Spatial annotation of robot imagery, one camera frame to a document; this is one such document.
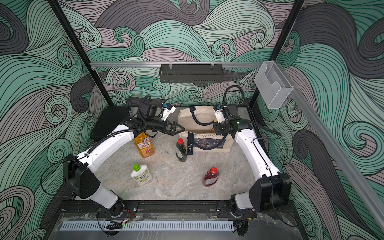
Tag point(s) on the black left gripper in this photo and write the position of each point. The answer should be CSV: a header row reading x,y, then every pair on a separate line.
x,y
172,128

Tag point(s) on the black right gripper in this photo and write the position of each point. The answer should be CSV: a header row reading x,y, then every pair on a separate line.
x,y
219,131

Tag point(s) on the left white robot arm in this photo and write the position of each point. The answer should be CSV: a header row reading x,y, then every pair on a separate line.
x,y
79,171

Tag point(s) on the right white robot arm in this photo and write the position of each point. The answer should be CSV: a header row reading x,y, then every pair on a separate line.
x,y
272,188

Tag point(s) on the cream canvas shopping bag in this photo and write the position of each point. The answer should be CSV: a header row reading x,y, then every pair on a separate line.
x,y
198,122

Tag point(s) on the large orange soap bottle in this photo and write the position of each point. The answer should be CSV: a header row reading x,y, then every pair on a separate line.
x,y
144,145

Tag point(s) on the dark green bottle red cap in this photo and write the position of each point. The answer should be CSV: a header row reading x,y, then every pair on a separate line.
x,y
181,152

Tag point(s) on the white bottle green cap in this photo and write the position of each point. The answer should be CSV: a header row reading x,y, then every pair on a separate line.
x,y
141,174

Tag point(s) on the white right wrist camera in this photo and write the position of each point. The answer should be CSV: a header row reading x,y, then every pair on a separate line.
x,y
219,114

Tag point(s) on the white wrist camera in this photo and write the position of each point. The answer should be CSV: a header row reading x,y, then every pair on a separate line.
x,y
219,114
167,110

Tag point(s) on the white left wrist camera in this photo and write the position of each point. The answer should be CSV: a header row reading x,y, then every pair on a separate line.
x,y
167,110

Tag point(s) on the clear plastic wall bin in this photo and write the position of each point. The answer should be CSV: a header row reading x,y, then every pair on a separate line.
x,y
274,84

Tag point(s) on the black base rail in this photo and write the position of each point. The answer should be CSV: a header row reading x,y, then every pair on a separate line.
x,y
221,209

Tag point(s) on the aluminium wall rail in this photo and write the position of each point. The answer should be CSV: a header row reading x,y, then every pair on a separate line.
x,y
137,64

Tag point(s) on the white slotted cable duct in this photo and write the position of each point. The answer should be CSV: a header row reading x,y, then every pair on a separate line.
x,y
227,226

